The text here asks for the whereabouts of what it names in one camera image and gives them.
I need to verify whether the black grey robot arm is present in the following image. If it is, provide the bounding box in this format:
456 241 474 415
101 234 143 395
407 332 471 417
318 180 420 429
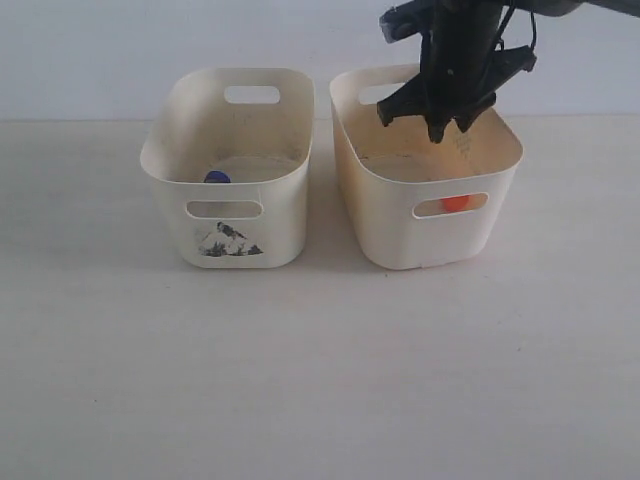
377 1 578 143

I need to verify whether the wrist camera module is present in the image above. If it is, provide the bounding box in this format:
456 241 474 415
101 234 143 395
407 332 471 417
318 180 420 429
379 0 435 44

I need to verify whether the orange capped marker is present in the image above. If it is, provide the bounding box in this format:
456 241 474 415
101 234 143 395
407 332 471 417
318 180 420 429
440 195 471 213

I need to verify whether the blue capped marker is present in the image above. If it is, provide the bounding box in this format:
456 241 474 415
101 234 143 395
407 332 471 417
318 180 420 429
203 170 232 184

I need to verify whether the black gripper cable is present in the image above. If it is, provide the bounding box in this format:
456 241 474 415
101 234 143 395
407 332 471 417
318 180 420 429
492 0 539 54

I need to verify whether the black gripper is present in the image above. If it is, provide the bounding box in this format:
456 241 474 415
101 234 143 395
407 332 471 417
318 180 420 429
377 1 537 144

